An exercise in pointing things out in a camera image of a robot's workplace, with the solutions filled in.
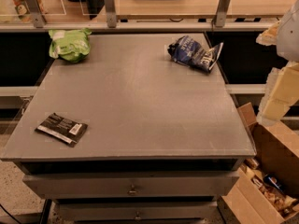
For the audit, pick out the upper grey drawer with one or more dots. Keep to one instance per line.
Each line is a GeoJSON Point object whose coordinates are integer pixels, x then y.
{"type": "Point", "coordinates": [130, 185]}

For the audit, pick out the left metal bracket post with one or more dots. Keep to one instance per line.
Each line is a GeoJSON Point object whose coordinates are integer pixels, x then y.
{"type": "Point", "coordinates": [36, 13]}

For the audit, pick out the blue chip bag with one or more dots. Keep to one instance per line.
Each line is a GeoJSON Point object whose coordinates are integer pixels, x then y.
{"type": "Point", "coordinates": [191, 53]}

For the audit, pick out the snack packets in box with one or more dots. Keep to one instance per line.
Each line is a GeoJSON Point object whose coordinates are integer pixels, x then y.
{"type": "Point", "coordinates": [270, 188]}

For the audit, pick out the grey drawer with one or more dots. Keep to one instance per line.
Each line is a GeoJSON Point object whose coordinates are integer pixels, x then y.
{"type": "Point", "coordinates": [134, 211]}
{"type": "Point", "coordinates": [130, 185]}

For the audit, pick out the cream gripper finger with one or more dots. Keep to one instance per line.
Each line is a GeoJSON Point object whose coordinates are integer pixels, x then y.
{"type": "Point", "coordinates": [269, 36]}
{"type": "Point", "coordinates": [281, 92]}

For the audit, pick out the lower grey drawer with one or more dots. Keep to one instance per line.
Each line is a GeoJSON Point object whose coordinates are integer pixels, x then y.
{"type": "Point", "coordinates": [134, 211]}

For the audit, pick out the green chip bag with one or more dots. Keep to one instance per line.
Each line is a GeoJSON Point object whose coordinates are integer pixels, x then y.
{"type": "Point", "coordinates": [70, 45]}

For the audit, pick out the cardboard box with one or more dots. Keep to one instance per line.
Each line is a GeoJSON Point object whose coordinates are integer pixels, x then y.
{"type": "Point", "coordinates": [278, 154]}

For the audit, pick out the middle metal bracket post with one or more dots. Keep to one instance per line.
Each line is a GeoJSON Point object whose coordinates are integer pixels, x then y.
{"type": "Point", "coordinates": [111, 13]}

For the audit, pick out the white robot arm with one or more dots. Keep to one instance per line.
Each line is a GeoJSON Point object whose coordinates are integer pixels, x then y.
{"type": "Point", "coordinates": [288, 35]}

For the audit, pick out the black snack packet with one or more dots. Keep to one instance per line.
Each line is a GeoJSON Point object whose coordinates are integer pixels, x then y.
{"type": "Point", "coordinates": [63, 129]}

